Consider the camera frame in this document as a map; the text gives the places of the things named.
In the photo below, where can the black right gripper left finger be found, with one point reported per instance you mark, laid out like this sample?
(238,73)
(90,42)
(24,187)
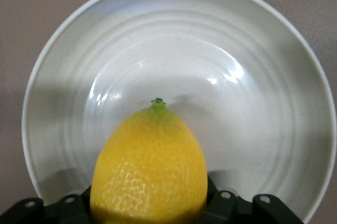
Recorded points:
(60,210)

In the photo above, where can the beige round plate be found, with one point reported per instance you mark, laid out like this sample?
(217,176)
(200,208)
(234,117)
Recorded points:
(184,50)

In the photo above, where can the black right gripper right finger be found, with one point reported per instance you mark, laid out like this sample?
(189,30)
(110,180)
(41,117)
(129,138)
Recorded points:
(237,212)

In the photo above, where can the yellow lemon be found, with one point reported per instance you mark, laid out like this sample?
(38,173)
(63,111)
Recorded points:
(150,168)

